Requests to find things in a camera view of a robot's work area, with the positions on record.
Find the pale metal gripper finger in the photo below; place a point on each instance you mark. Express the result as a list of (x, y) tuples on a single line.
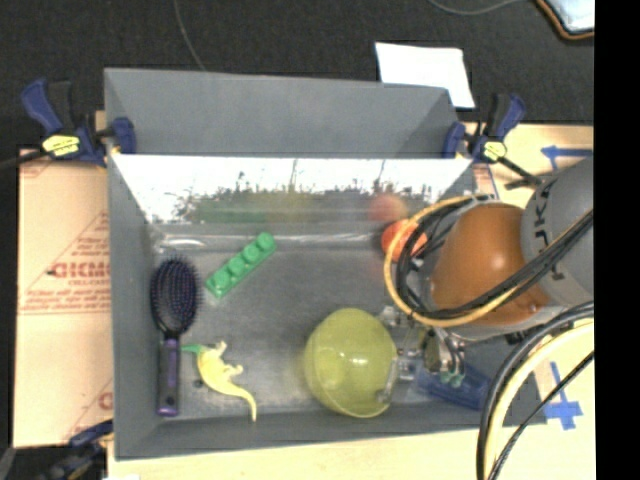
[(396, 317), (392, 380)]

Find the green studded flat block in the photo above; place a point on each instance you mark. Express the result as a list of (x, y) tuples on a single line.
[(240, 265)]

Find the orange ball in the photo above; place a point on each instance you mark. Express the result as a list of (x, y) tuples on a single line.
[(406, 231)]

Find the black and purple hairbrush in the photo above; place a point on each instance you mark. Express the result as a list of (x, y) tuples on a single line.
[(173, 293)]

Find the blue flat box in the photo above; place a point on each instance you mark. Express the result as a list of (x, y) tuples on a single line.
[(475, 390)]

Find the yellow-green translucent ball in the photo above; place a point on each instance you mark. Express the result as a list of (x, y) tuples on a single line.
[(345, 363)]

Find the yellow toy dinosaur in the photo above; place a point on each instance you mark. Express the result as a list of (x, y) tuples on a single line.
[(216, 370)]

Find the brown cardboard board red print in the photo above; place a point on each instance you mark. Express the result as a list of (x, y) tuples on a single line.
[(55, 358)]

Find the grey metal bin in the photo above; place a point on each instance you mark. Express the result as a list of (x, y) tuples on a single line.
[(300, 288)]

